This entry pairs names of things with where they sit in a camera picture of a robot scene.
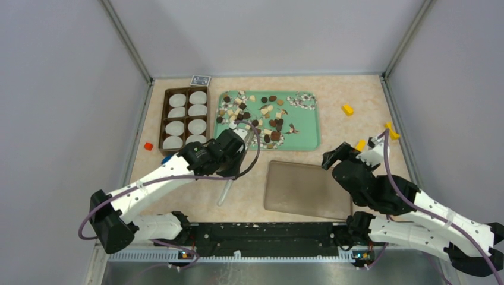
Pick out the brown box lid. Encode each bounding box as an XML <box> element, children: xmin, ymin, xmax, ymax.
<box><xmin>263</xmin><ymin>160</ymin><xmax>353</xmax><ymax>220</ymax></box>

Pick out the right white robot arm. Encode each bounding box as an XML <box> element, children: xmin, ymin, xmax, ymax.
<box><xmin>322</xmin><ymin>133</ymin><xmax>503</xmax><ymax>277</ymax></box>

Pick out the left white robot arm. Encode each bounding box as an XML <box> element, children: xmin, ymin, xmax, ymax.
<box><xmin>86</xmin><ymin>129</ymin><xmax>252</xmax><ymax>254</ymax></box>

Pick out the brown chocolate box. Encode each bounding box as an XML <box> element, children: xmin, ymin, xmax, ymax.
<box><xmin>158</xmin><ymin>87</ymin><xmax>210</xmax><ymax>156</ymax></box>

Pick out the brown rectangular chocolate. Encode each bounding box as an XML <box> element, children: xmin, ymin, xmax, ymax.
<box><xmin>270</xmin><ymin>131</ymin><xmax>281</xmax><ymax>141</ymax></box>

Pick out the yellow block near gripper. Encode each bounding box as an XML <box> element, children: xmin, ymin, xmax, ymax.
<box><xmin>354</xmin><ymin>140</ymin><xmax>367</xmax><ymax>151</ymax></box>

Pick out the yellow block far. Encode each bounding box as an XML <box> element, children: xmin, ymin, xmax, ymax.
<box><xmin>342</xmin><ymin>104</ymin><xmax>354</xmax><ymax>116</ymax></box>

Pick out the blue small block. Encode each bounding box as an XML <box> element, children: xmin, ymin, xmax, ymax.
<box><xmin>161</xmin><ymin>155</ymin><xmax>172</xmax><ymax>165</ymax></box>

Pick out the green floral tray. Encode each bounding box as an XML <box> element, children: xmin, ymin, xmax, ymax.
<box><xmin>213</xmin><ymin>90</ymin><xmax>320</xmax><ymax>151</ymax></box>

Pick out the red small block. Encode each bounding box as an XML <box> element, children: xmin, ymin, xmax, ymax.
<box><xmin>143</xmin><ymin>142</ymin><xmax>154</xmax><ymax>151</ymax></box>

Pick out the blue playing card deck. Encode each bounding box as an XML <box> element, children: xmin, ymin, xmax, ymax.
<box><xmin>190</xmin><ymin>75</ymin><xmax>212</xmax><ymax>87</ymax></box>

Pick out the yellow block near wall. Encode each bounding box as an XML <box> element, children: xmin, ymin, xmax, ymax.
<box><xmin>384</xmin><ymin>122</ymin><xmax>401</xmax><ymax>141</ymax></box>

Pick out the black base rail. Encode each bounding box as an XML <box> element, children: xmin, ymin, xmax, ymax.
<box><xmin>167</xmin><ymin>222</ymin><xmax>371</xmax><ymax>257</ymax></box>

